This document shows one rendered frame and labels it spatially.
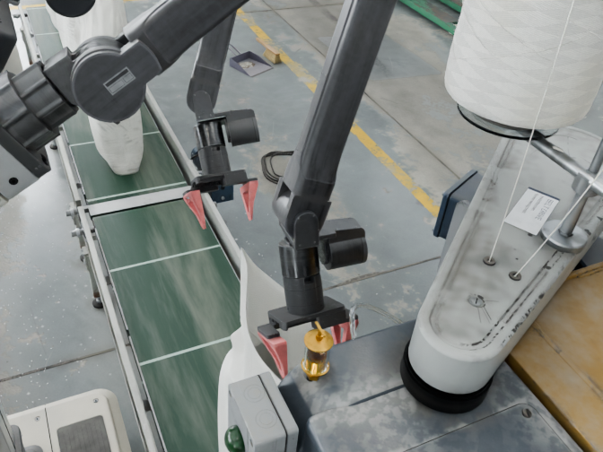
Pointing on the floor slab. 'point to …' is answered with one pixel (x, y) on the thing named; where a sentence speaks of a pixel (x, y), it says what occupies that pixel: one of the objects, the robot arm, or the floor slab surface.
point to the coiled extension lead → (272, 165)
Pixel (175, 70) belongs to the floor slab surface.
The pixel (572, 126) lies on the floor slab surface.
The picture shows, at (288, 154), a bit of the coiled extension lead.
